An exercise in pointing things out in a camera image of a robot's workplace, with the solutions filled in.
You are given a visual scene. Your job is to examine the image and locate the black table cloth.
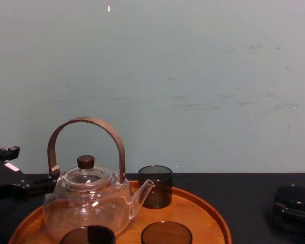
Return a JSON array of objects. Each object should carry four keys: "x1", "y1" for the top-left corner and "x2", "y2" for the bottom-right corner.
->
[{"x1": 0, "y1": 172, "x2": 305, "y2": 244}]

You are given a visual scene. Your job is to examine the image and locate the clear glass teapot brown handle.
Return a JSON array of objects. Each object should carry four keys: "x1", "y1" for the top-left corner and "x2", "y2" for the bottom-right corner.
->
[{"x1": 42, "y1": 116, "x2": 156, "y2": 237}]

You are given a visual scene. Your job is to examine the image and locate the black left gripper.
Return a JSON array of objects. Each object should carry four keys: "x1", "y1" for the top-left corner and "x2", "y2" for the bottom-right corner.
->
[{"x1": 0, "y1": 145, "x2": 60, "y2": 203}]

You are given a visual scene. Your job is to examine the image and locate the smoky dark glass cup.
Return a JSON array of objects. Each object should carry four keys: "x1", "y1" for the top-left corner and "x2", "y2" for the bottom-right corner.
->
[
  {"x1": 59, "y1": 224, "x2": 116, "y2": 244},
  {"x1": 267, "y1": 185, "x2": 305, "y2": 236},
  {"x1": 140, "y1": 220, "x2": 193, "y2": 244},
  {"x1": 137, "y1": 165, "x2": 174, "y2": 210}
]

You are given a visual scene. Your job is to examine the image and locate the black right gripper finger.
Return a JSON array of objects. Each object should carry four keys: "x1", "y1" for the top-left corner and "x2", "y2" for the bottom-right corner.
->
[{"x1": 273, "y1": 200, "x2": 305, "y2": 221}]

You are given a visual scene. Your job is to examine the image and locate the round wooden tray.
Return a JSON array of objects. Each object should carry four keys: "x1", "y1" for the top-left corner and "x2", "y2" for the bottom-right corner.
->
[{"x1": 7, "y1": 179, "x2": 232, "y2": 244}]

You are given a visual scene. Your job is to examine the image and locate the plain pale wall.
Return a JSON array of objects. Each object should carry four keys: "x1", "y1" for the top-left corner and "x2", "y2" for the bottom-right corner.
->
[{"x1": 0, "y1": 0, "x2": 305, "y2": 176}]

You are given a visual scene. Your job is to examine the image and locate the glass lid wooden knob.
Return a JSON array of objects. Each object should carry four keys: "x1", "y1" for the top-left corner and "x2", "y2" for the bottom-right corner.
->
[{"x1": 57, "y1": 155, "x2": 117, "y2": 192}]

